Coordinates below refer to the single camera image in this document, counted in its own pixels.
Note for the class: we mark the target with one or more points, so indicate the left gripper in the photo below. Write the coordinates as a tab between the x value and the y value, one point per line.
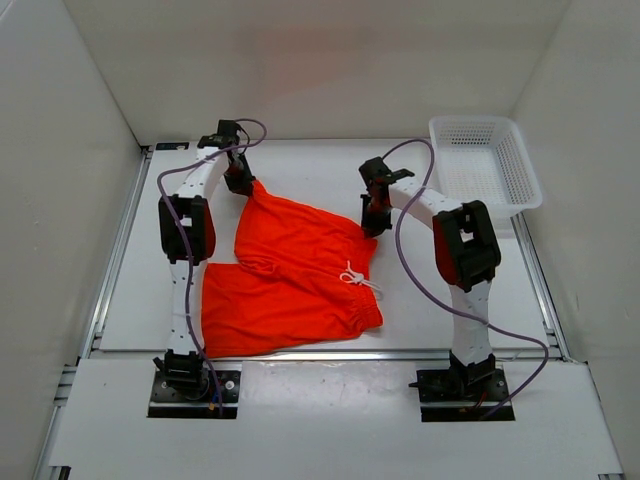
243	186

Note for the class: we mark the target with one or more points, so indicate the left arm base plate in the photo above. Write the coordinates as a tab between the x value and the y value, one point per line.
165	402

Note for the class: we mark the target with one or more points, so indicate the orange shorts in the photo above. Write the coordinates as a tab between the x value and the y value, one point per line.
301	276

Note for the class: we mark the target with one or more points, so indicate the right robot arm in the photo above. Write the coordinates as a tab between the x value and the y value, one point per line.
466	254

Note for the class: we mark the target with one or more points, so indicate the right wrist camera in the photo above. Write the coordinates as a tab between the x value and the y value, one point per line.
375	171

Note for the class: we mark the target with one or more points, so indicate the white plastic basket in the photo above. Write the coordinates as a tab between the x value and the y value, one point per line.
482	157

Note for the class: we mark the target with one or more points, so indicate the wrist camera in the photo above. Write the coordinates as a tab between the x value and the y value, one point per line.
229	132
375	171

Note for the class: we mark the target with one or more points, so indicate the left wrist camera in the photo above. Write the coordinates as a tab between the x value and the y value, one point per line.
229	132

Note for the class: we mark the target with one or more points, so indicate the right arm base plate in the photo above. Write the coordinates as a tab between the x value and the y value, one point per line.
442	399

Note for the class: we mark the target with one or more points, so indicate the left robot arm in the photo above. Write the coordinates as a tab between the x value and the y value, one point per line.
188	240

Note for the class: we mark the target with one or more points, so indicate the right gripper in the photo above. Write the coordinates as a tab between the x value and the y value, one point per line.
373	227

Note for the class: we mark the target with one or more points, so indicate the aluminium front rail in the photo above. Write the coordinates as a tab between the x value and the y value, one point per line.
502	355

